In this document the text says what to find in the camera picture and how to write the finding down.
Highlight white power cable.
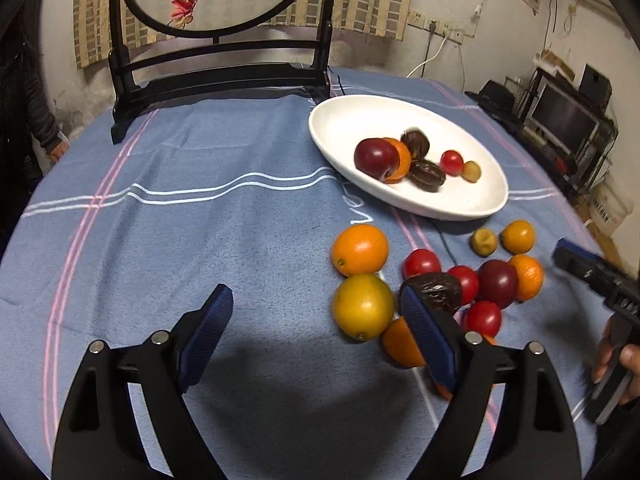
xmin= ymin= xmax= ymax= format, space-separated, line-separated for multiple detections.
xmin=406 ymin=7 xmax=484 ymax=79

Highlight black speaker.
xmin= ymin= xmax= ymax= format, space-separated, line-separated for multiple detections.
xmin=579 ymin=64 xmax=613 ymax=106

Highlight large cardboard box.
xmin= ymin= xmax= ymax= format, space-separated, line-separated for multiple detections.
xmin=585 ymin=180 xmax=636 ymax=271

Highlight black media stand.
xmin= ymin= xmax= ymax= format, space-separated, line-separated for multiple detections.
xmin=465 ymin=67 xmax=621 ymax=196

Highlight dark red plum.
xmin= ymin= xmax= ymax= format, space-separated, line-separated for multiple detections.
xmin=354 ymin=138 xmax=401 ymax=181
xmin=476 ymin=259 xmax=519 ymax=309

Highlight person's right hand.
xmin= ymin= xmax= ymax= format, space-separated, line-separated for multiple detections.
xmin=591 ymin=319 xmax=640 ymax=407

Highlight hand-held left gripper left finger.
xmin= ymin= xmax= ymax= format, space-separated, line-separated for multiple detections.
xmin=51 ymin=283 xmax=234 ymax=480

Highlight black hat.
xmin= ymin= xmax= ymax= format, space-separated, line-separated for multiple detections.
xmin=477 ymin=80 xmax=518 ymax=107

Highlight flat cardboard box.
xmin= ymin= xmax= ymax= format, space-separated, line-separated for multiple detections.
xmin=542 ymin=50 xmax=576 ymax=78

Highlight large yellow orange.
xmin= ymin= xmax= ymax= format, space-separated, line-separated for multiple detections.
xmin=332 ymin=274 xmax=396 ymax=342

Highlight blue striped tablecloth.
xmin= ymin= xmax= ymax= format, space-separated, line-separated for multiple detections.
xmin=0 ymin=62 xmax=626 ymax=480

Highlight orange mandarin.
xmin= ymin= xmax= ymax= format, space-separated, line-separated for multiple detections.
xmin=381 ymin=316 xmax=427 ymax=368
xmin=382 ymin=138 xmax=412 ymax=184
xmin=507 ymin=254 xmax=544 ymax=302

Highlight red cherry tomato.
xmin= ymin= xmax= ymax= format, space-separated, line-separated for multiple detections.
xmin=440 ymin=150 xmax=464 ymax=177
xmin=462 ymin=300 xmax=502 ymax=338
xmin=446 ymin=265 xmax=480 ymax=306
xmin=402 ymin=249 xmax=442 ymax=281

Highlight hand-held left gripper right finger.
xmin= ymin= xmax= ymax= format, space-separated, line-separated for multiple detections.
xmin=399 ymin=286 xmax=586 ymax=480

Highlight computer monitor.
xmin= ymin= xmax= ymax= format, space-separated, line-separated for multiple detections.
xmin=532 ymin=82 xmax=601 ymax=148

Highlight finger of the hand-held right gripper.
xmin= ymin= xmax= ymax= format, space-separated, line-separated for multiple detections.
xmin=552 ymin=238 xmax=609 ymax=292

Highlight dark brown wrinkled fruit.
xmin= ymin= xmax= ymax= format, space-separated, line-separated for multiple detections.
xmin=399 ymin=272 xmax=463 ymax=316
xmin=407 ymin=159 xmax=447 ymax=192
xmin=400 ymin=129 xmax=431 ymax=160

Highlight white oval plate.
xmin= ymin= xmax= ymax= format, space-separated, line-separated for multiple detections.
xmin=308 ymin=95 xmax=509 ymax=220

